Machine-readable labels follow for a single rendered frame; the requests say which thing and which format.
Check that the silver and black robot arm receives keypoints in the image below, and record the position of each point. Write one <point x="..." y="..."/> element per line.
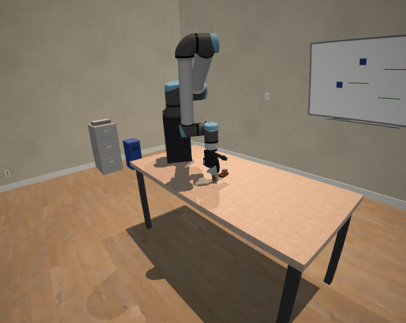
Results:
<point x="180" y="95"/>

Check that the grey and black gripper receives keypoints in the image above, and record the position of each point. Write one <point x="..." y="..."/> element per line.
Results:
<point x="211" y="162"/>

